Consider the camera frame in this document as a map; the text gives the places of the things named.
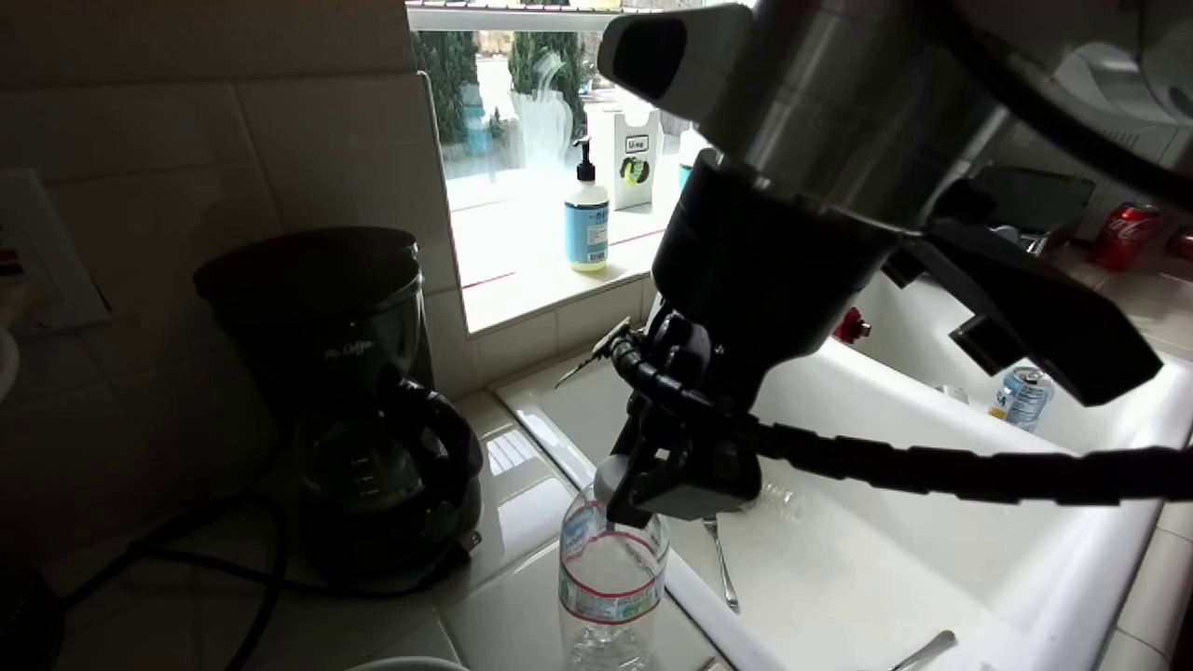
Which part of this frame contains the white carton with green print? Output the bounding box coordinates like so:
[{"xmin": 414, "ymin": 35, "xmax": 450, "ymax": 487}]
[{"xmin": 604, "ymin": 97, "xmax": 665, "ymax": 215}]

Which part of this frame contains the white window frame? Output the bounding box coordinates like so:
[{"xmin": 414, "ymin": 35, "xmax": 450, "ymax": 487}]
[{"xmin": 401, "ymin": 0, "xmax": 665, "ymax": 338}]

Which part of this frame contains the glass carafe with black handle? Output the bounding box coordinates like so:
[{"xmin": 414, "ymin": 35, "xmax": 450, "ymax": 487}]
[{"xmin": 289, "ymin": 378, "xmax": 487, "ymax": 589}]

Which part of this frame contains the white bowl rim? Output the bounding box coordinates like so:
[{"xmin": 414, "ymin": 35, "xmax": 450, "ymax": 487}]
[{"xmin": 349, "ymin": 654, "xmax": 468, "ymax": 671}]

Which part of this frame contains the metal utensil handle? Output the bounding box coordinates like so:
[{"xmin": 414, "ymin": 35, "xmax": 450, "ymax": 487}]
[{"xmin": 891, "ymin": 625, "xmax": 961, "ymax": 671}]

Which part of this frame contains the red round object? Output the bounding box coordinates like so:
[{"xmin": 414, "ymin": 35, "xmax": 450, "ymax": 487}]
[{"xmin": 1091, "ymin": 203, "xmax": 1169, "ymax": 276}]

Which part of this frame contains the blue drink can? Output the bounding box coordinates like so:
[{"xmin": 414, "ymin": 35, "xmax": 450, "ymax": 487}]
[{"xmin": 990, "ymin": 362, "xmax": 1059, "ymax": 431}]

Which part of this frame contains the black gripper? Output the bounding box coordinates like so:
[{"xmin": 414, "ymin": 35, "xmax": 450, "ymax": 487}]
[{"xmin": 598, "ymin": 144, "xmax": 926, "ymax": 527}]

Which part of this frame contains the black drip coffee maker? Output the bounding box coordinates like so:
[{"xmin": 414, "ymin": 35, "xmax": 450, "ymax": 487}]
[{"xmin": 190, "ymin": 225, "xmax": 487, "ymax": 595}]

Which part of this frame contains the small blue pump soap bottle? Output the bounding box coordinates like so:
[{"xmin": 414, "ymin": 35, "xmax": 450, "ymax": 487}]
[{"xmin": 558, "ymin": 137, "xmax": 616, "ymax": 280}]

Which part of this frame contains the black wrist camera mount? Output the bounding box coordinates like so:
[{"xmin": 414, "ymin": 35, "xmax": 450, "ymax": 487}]
[{"xmin": 888, "ymin": 180, "xmax": 1168, "ymax": 412}]

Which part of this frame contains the metal spoon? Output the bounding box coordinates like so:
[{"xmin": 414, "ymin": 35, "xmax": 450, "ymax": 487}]
[{"xmin": 705, "ymin": 515, "xmax": 746, "ymax": 620}]

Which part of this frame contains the clear plastic water bottle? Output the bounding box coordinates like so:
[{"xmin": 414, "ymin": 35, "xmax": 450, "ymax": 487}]
[{"xmin": 555, "ymin": 487, "xmax": 673, "ymax": 671}]

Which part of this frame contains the white double basin sink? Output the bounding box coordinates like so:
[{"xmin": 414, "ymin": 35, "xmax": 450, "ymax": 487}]
[{"xmin": 492, "ymin": 266, "xmax": 1193, "ymax": 671}]

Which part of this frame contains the black power cable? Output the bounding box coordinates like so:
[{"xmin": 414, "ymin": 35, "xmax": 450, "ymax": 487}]
[{"xmin": 58, "ymin": 487, "xmax": 478, "ymax": 671}]

